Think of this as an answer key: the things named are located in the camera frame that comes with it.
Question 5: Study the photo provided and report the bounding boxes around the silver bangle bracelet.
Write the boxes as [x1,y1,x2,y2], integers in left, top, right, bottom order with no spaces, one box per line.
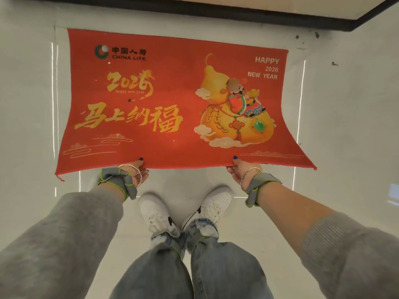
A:
[118,164,143,188]

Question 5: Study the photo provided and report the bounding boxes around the light blue jeans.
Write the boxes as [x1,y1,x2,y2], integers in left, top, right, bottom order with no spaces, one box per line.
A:
[109,218,275,299]

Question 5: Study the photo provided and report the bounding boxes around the person's left forearm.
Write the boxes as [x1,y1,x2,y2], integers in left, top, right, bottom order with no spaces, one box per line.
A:
[0,183,126,299]

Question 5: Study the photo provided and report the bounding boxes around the person's right hand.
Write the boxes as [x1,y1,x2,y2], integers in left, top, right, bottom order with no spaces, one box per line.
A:
[227,156,263,192]

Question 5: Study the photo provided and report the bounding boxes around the person's left hand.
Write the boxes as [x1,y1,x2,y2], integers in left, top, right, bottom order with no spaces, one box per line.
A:
[119,157,149,188]

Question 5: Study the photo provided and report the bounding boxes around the grey green-trimmed wrist strap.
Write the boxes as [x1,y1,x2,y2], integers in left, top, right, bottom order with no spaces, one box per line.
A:
[97,167,138,201]
[244,172,282,208]

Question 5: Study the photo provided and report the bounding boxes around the silver chain bracelet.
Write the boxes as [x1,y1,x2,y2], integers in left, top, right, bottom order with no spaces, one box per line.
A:
[240,167,262,191]

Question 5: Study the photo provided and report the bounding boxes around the white sneaker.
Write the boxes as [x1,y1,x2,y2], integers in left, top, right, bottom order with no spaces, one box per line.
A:
[138,192,181,239]
[181,185,234,231]

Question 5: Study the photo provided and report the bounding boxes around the person's right forearm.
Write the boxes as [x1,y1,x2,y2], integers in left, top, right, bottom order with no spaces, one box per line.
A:
[256,181,399,299]

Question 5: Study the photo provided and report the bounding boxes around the red printed doormat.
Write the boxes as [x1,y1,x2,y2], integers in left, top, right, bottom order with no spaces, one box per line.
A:
[55,28,317,182]

